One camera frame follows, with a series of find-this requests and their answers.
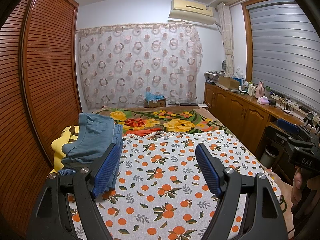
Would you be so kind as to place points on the tied beige curtain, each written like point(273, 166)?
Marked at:
point(227, 35)

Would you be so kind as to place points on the wooden window frame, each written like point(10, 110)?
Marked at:
point(246, 42)

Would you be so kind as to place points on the small grey fan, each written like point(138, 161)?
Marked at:
point(224, 65)

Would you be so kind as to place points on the small black tripod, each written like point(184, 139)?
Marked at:
point(310, 120)

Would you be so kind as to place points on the grey window blind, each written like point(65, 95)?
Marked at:
point(282, 50)

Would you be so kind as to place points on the person's right hand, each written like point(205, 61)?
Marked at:
point(297, 182)

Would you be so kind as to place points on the blue-grey short pants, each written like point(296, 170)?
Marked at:
point(92, 140)

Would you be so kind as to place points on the grey trash bin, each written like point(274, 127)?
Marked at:
point(269, 155)

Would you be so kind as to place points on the cardboard box with blue bag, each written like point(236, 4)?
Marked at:
point(155, 102)

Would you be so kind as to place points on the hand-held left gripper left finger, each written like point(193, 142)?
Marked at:
point(106, 175)

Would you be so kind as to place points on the wooden louvred wardrobe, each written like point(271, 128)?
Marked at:
point(50, 67)

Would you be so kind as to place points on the pink bottle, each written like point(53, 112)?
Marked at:
point(259, 91)

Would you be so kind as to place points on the pink packet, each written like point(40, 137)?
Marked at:
point(263, 100)

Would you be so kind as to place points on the wooden side cabinet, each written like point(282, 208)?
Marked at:
point(237, 110)

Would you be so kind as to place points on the beige air conditioner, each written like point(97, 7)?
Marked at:
point(190, 7)

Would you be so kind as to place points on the orange-print bed sheet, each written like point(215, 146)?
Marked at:
point(162, 180)

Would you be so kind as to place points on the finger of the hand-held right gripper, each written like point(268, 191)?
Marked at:
point(287, 140)
point(288, 126)

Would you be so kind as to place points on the yellow plush toy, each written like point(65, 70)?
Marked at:
point(58, 147)

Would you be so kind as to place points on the circle-print sheer curtain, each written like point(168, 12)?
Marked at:
point(140, 62)

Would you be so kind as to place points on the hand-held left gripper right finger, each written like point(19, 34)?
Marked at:
point(208, 172)

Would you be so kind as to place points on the stack of newspapers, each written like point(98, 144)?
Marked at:
point(213, 76)

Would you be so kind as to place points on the floral blanket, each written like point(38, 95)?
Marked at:
point(150, 120)

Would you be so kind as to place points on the folded blue denim jeans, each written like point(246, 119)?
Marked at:
point(118, 133)

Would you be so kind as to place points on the plain cardboard box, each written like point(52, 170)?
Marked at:
point(228, 82)

